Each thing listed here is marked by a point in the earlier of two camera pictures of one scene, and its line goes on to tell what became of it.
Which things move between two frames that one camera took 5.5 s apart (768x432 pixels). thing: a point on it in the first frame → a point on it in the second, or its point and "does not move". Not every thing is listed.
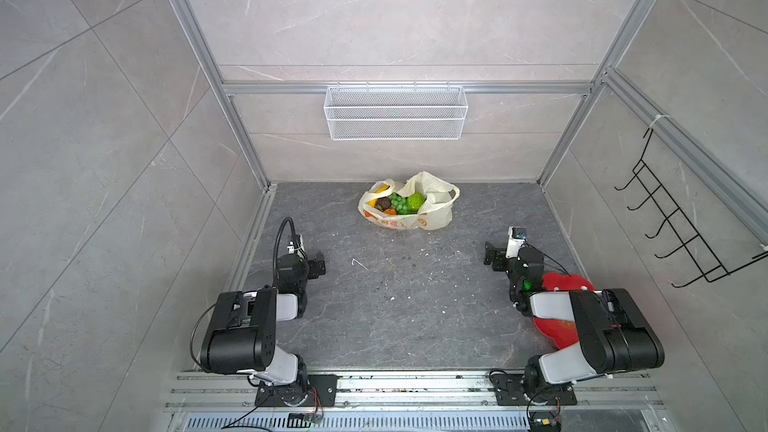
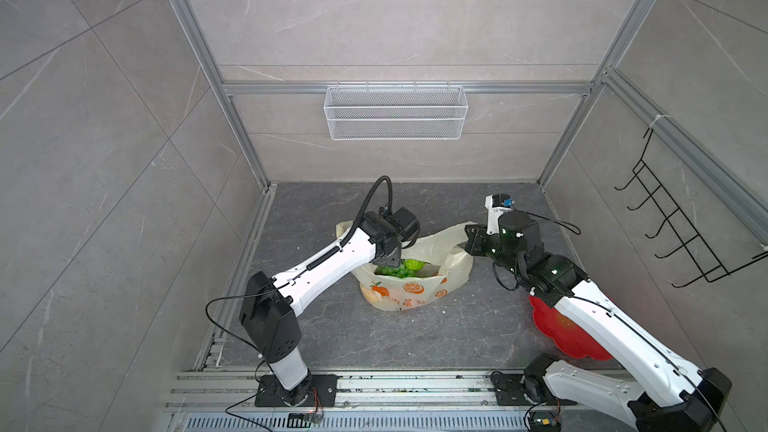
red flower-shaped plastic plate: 562,333 does not move
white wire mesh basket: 396,113 does not move
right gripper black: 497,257 → 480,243
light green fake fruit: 416,200 → 414,264
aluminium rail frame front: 415,402 does not move
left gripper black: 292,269 → 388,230
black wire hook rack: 677,224 does not move
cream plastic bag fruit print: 436,212 → 448,269
